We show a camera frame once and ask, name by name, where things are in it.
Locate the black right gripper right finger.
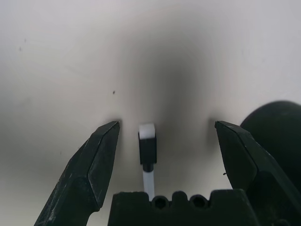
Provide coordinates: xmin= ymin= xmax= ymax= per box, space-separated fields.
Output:
xmin=214 ymin=120 xmax=301 ymax=226

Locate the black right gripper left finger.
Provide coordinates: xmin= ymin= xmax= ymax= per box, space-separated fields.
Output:
xmin=33 ymin=121 xmax=121 ymax=226

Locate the white marker pen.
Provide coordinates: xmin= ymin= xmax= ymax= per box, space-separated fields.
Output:
xmin=137 ymin=122 xmax=158 ymax=198

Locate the black plastic cup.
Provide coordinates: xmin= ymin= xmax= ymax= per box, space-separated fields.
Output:
xmin=239 ymin=100 xmax=301 ymax=196

